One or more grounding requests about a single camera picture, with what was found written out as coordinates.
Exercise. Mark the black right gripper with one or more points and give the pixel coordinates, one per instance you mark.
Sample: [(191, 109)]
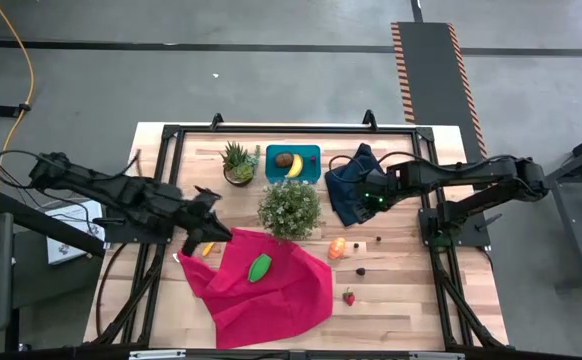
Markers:
[(378, 187)]

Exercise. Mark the dark toy blackberry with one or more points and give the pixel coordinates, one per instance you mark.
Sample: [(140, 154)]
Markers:
[(360, 271)]

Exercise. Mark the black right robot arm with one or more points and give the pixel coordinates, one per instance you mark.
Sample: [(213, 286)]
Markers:
[(461, 172)]

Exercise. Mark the small white paper tag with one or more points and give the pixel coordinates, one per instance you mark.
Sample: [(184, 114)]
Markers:
[(177, 257)]

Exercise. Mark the black striped-edge floor mat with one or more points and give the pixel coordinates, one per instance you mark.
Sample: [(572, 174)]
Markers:
[(436, 75)]

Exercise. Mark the black aluminium table frame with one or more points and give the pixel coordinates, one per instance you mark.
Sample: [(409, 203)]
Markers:
[(296, 129)]

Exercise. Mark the black diagonal support beam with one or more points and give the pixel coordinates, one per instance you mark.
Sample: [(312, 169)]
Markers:
[(31, 220)]

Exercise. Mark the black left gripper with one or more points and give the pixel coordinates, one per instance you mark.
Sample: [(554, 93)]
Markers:
[(193, 220)]

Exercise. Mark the silver metal bracket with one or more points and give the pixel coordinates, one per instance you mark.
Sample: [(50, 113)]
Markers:
[(436, 356), (156, 355)]

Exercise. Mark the red toy strawberry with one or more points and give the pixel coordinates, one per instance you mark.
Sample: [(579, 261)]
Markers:
[(349, 298)]

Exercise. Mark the potted succulent plant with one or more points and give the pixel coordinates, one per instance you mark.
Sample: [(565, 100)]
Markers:
[(238, 167)]

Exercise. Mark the navy blue cloth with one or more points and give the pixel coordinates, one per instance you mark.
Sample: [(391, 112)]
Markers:
[(343, 195)]

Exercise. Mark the red cloth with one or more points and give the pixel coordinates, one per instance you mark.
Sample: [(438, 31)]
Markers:
[(271, 300)]

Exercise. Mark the teal plastic tupperware container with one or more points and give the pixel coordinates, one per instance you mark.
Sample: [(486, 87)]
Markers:
[(271, 175)]

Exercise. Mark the bushy plant in black pot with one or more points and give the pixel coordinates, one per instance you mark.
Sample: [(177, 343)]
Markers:
[(289, 210)]

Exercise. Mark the yellow toy banana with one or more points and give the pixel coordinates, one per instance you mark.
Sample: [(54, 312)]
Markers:
[(296, 167)]

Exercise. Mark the white paper booklet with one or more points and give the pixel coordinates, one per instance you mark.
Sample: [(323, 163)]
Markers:
[(66, 250)]

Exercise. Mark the green toy vegetable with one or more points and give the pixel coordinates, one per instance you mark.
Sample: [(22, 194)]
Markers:
[(259, 268)]

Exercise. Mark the orange toy fruit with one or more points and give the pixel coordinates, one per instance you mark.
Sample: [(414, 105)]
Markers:
[(337, 248)]

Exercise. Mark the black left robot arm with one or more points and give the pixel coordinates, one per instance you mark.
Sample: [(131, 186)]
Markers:
[(96, 187)]

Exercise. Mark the brown toy potato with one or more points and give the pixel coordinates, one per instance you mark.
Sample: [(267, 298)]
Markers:
[(284, 160)]

